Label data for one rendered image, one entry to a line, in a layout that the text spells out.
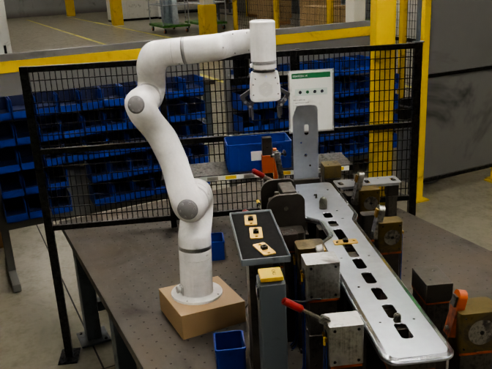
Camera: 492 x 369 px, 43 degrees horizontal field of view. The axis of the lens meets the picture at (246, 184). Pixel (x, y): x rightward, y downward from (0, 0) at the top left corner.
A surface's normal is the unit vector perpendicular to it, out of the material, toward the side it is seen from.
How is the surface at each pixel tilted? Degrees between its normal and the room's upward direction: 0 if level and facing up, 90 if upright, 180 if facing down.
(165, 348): 0
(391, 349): 0
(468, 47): 90
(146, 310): 0
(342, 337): 90
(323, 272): 90
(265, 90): 90
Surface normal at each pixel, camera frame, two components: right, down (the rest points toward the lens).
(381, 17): 0.11, 0.32
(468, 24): 0.44, 0.27
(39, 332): -0.04, -0.95
